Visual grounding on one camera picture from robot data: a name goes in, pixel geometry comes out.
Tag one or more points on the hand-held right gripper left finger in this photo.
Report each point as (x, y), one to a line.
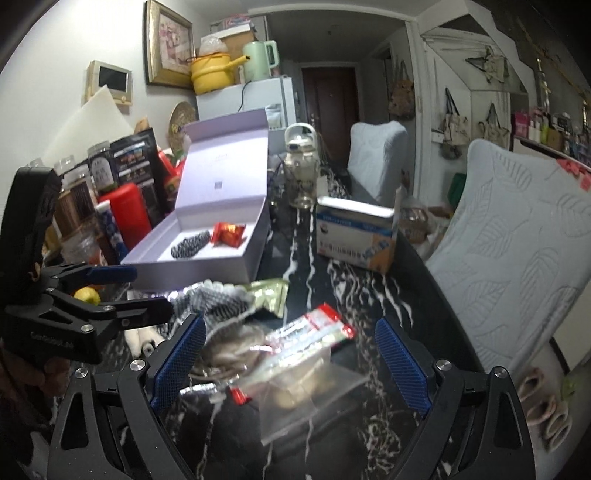
(180, 364)

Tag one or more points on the wall intercom panel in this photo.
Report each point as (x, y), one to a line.
(111, 78)

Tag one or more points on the white covered chair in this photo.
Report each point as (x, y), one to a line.
(508, 240)
(376, 157)

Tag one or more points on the green snack packet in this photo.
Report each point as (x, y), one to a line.
(268, 295)

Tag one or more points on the white foam board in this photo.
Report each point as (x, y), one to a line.
(92, 124)

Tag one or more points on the green bag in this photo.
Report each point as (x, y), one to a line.
(457, 189)

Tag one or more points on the black white patterned packet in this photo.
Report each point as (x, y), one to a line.
(217, 300)

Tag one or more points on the yellow lemon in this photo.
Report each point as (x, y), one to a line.
(87, 295)

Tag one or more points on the green electric kettle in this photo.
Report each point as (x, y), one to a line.
(258, 62)

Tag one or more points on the beige tote bag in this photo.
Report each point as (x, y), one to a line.
(494, 131)
(455, 122)

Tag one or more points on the person's left hand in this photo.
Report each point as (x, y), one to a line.
(41, 374)

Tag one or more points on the row of bottles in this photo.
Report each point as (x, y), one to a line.
(554, 131)

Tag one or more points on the red canister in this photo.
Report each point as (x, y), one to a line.
(129, 212)

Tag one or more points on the red bag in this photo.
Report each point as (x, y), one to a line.
(168, 175)

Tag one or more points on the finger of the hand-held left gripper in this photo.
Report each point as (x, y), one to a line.
(113, 273)
(138, 310)

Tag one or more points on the red white snack packet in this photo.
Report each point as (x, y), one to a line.
(314, 327)

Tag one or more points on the black white packet in box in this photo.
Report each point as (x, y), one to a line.
(189, 245)

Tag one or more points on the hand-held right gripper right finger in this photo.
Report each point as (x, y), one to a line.
(401, 364)

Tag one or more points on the red candy packet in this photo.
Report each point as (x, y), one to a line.
(228, 234)

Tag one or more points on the brown cardboard box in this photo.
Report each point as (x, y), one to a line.
(240, 41)

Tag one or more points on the gold framed picture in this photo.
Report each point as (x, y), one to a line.
(168, 41)

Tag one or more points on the brown jar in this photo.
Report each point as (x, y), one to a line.
(76, 203)

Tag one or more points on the pink fluffy slipper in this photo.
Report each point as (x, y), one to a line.
(557, 424)
(533, 397)

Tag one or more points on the brown door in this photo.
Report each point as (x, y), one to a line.
(330, 106)

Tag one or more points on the flat printed box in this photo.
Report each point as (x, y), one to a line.
(242, 22)

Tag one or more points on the white lidded jar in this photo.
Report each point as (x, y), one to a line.
(101, 170)

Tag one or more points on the clear zip bag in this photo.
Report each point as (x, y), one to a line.
(300, 397)

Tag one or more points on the woven fan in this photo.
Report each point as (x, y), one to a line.
(180, 122)

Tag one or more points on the lilac gift box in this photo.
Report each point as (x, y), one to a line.
(221, 166)

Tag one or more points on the black snack bag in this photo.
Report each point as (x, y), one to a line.
(134, 157)

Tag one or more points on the clear plastic bag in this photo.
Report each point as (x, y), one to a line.
(213, 46)

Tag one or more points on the white plastic bag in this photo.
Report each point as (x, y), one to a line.
(274, 115)

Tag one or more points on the brown paper bag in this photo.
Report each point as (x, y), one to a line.
(415, 221)

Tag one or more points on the blue white tube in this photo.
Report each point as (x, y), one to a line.
(110, 230)

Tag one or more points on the grey furry scrunchie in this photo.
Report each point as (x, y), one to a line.
(235, 350)

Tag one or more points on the white fridge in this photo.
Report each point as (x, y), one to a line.
(221, 104)

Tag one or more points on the brown hanging bag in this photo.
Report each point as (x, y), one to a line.
(400, 99)

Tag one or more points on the blue white mask box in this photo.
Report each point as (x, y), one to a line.
(351, 235)

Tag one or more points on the yellow enamel pot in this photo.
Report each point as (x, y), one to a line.
(210, 74)

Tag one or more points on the glass teapot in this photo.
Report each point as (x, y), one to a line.
(300, 161)

